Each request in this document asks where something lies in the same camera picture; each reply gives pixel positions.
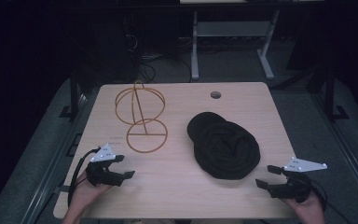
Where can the grey metal desk frame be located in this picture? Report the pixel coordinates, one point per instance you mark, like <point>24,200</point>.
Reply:
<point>230,28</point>

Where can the black hat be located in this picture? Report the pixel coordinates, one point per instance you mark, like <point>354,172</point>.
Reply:
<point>227,149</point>

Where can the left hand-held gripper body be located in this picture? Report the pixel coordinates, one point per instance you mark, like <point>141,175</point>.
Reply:
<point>101,174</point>

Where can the black metal stand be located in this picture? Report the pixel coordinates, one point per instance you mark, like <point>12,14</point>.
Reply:
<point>330,93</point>
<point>73,93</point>

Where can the grey round table grommet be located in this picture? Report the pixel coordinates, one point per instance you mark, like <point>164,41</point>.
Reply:
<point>215,95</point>

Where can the person's right hand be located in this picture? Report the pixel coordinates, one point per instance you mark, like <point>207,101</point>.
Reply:
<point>310,211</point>

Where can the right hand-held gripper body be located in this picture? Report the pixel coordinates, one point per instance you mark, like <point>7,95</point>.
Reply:
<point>293,188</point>

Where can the person's left hand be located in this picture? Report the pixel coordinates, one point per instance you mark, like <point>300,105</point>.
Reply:
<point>85,194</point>

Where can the metal side rail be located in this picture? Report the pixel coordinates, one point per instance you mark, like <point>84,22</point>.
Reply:
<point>348,155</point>
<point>52,174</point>

